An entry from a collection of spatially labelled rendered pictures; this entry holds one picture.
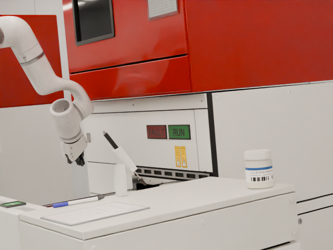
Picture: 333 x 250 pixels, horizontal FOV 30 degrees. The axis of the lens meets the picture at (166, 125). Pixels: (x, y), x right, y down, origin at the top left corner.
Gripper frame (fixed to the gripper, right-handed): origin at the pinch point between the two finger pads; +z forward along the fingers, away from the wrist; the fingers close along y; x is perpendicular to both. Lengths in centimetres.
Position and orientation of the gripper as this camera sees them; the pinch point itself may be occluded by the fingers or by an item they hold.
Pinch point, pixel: (80, 160)
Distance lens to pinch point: 245.4
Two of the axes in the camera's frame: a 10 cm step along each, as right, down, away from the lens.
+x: 8.3, 3.5, -4.3
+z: 1.1, 6.5, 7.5
